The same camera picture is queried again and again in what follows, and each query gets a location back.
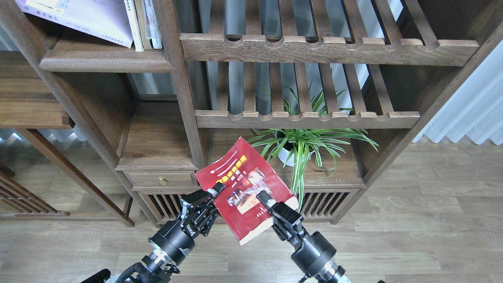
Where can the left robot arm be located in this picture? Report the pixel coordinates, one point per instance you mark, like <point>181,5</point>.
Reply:
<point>141,272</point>

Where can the red cover book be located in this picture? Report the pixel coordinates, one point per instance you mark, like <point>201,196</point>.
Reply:
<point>245,173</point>

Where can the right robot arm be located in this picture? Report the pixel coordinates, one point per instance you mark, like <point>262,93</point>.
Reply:
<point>331,277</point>

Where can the brass drawer knob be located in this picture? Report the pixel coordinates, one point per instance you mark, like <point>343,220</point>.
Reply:
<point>162,181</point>

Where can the white plant pot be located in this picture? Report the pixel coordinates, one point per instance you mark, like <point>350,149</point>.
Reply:
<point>288,157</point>

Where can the green spider plant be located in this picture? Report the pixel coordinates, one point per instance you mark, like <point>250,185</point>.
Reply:
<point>304,142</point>

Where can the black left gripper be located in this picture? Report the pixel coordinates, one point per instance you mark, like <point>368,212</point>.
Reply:
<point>170,243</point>

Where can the white lavender book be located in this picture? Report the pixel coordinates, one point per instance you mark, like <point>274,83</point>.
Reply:
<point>106,19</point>

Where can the white upright book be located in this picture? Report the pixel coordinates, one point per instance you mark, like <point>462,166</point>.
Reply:
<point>155,34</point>

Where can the yellow green cover book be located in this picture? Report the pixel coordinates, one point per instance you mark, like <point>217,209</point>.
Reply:
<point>135,27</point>

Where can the beige upright book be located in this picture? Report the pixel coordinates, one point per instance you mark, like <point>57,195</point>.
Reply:
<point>143,25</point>

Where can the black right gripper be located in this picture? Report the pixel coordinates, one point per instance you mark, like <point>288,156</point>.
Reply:
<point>314,255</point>

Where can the wooden slatted rack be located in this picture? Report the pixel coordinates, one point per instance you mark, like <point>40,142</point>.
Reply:
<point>23,201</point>

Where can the dark wooden bookshelf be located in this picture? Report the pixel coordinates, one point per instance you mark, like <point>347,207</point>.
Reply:
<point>225,70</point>

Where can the white curtain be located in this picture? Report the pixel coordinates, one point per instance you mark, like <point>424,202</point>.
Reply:
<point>476,108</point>

